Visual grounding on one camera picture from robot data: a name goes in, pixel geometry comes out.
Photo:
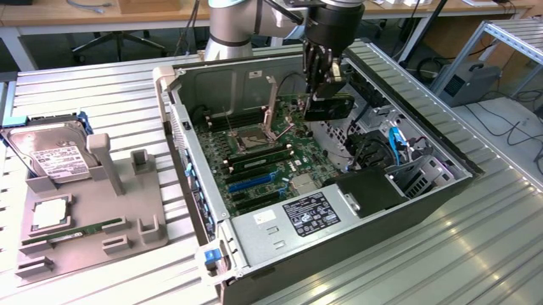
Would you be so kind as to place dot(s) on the black office chair base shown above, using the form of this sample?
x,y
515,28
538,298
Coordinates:
x,y
378,23
120,38

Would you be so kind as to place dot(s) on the silver finned chipset heatsink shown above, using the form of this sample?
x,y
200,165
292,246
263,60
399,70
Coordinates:
x,y
303,185

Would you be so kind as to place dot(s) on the grey metal drive cage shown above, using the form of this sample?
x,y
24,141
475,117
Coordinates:
x,y
335,136

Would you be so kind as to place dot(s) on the silver CPU chip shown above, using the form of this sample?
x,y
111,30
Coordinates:
x,y
51,213

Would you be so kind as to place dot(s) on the blue expansion slot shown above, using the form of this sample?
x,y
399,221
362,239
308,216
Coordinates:
x,y
250,183

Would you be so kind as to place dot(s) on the open black PC case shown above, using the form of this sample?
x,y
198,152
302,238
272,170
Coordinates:
x,y
425,228

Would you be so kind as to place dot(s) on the silver hard disk drive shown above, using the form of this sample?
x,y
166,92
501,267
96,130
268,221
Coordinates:
x,y
47,149

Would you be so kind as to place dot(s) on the green Dell motherboard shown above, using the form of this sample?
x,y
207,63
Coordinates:
x,y
306,152

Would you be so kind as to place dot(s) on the aluminium shelf frame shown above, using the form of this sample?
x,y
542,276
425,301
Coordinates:
x,y
513,35

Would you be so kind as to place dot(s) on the labelled green RAM stick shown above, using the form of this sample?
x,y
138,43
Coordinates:
x,y
260,162

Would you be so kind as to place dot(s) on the CPU socket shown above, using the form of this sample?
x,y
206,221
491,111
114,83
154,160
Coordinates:
x,y
252,139

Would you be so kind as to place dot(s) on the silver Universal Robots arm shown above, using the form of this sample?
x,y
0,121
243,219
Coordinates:
x,y
228,22

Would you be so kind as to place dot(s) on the thin metal locking lever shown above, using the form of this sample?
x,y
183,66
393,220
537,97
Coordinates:
x,y
230,122

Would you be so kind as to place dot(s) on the grey power supply unit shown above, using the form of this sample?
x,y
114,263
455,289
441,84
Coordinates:
x,y
271,235

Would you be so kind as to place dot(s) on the metal socket cover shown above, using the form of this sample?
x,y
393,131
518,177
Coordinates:
x,y
286,127

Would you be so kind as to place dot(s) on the graphics card with metal bracket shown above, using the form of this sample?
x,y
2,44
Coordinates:
x,y
328,109

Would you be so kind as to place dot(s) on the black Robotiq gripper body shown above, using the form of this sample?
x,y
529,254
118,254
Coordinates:
x,y
332,25

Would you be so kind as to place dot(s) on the blue case latch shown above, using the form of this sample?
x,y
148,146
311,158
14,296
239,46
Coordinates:
x,y
211,256

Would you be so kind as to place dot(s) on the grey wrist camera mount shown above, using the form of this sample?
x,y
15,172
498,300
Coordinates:
x,y
282,17

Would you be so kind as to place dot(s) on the grey perforated disk bay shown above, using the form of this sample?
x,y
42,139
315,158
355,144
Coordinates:
x,y
425,178

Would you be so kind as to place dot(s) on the black plastic shroud box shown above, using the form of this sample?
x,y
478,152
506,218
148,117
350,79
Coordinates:
x,y
368,190

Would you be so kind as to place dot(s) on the blue plastic disk carrier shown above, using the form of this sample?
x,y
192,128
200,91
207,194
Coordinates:
x,y
15,122

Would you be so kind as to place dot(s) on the grey plastic parts rack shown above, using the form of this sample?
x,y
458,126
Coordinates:
x,y
98,222

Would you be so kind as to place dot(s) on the wooden office desk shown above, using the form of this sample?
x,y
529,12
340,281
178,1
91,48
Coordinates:
x,y
42,17
466,11

